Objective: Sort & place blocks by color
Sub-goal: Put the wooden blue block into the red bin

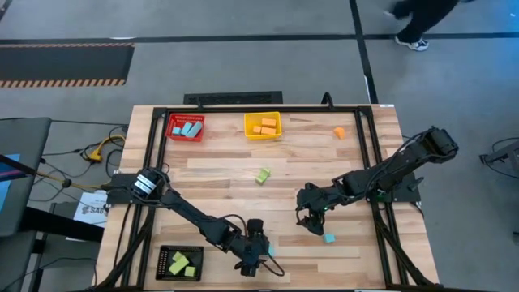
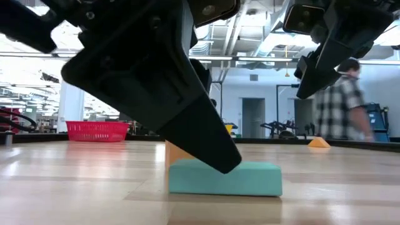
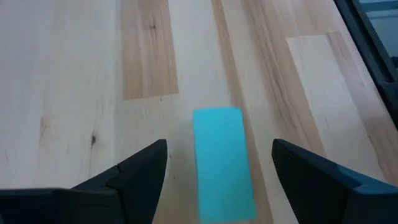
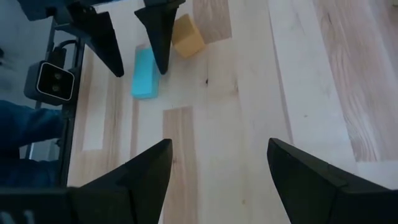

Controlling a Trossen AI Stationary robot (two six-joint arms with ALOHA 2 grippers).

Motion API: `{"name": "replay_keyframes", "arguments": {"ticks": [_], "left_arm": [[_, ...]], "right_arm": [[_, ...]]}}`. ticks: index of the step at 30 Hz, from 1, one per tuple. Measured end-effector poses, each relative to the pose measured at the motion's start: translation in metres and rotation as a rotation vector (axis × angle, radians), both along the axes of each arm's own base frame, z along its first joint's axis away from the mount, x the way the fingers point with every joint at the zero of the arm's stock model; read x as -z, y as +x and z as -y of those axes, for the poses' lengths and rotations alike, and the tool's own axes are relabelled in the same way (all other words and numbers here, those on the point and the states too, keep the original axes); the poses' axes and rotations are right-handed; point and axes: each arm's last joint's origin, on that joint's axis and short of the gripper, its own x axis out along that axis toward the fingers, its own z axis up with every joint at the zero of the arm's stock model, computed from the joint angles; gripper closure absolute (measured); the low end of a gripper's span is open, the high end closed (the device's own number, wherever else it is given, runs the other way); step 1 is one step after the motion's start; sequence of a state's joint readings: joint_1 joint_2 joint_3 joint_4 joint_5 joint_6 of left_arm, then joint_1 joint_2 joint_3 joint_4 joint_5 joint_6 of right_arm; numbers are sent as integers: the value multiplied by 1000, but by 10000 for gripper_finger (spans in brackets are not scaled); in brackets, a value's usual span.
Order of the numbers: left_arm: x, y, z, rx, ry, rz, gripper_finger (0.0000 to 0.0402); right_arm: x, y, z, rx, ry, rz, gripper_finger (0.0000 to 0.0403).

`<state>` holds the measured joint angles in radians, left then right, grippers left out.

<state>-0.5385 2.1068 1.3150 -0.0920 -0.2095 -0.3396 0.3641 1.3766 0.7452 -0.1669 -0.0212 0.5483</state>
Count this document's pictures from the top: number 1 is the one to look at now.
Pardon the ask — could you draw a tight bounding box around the person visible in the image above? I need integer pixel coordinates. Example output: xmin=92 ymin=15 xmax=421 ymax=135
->
xmin=383 ymin=0 xmax=463 ymax=53

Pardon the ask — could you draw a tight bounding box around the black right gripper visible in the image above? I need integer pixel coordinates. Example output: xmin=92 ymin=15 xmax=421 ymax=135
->
xmin=295 ymin=182 xmax=337 ymax=237

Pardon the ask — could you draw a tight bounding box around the black aluminium table frame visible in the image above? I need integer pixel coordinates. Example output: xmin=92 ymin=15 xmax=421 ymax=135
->
xmin=97 ymin=105 xmax=441 ymax=292

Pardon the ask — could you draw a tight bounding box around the black floor cable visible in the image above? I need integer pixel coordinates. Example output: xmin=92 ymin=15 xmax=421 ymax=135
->
xmin=50 ymin=118 xmax=130 ymax=127

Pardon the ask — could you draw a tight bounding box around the red plastic basket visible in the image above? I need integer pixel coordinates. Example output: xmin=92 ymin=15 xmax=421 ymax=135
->
xmin=165 ymin=113 xmax=206 ymax=143

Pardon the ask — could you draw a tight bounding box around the yellow power cable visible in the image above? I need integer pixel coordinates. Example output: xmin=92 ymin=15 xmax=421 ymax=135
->
xmin=83 ymin=134 xmax=127 ymax=164

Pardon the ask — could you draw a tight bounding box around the yellow plastic basket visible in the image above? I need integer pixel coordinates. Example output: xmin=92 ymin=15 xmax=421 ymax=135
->
xmin=243 ymin=111 xmax=283 ymax=141

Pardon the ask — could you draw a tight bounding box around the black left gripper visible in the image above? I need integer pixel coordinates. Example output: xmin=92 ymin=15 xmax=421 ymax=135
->
xmin=233 ymin=218 xmax=272 ymax=278

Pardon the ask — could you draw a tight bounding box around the long green foam block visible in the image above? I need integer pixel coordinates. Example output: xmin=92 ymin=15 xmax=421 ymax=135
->
xmin=168 ymin=255 xmax=191 ymax=277

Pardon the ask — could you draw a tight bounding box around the black slotted panel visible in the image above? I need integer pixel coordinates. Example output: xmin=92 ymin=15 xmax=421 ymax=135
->
xmin=182 ymin=90 xmax=284 ymax=106

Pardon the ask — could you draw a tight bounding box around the dark grey desk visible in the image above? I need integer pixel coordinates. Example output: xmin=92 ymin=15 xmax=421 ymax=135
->
xmin=0 ymin=117 xmax=53 ymax=238

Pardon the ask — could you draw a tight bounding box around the white printed paper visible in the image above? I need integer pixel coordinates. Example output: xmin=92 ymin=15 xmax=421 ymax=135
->
xmin=72 ymin=189 xmax=109 ymax=229

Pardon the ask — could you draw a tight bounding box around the black plastic basket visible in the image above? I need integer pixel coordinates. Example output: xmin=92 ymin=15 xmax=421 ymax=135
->
xmin=155 ymin=244 xmax=205 ymax=282

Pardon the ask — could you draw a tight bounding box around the black hazard-striped floor mat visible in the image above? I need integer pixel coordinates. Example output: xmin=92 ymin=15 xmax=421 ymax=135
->
xmin=0 ymin=42 xmax=136 ymax=89

